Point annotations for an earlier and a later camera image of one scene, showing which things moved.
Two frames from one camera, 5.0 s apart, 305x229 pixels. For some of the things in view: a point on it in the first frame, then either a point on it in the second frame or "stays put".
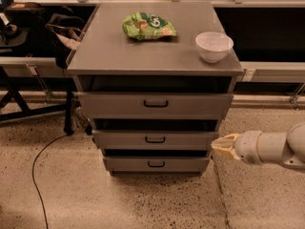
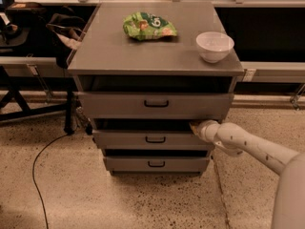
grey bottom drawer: (156, 164) stays put
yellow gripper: (247, 147) → (204, 130)
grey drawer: (155, 139) stays put
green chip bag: (144, 26) stays put
